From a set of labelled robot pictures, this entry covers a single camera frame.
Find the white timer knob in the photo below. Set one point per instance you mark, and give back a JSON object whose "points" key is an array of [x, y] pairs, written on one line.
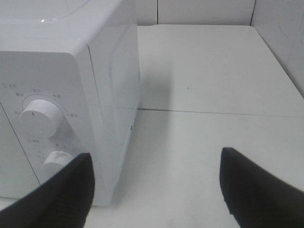
{"points": [[56, 161]]}

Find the upper white power knob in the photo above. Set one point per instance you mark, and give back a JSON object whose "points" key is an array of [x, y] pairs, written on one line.
{"points": [[41, 118]]}

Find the white microwave oven body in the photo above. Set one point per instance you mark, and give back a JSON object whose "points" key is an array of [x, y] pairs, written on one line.
{"points": [[82, 56]]}

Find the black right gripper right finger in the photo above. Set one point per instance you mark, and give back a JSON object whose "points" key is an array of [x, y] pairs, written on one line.
{"points": [[255, 197]]}

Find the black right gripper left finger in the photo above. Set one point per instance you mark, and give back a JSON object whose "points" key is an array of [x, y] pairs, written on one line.
{"points": [[63, 201]]}

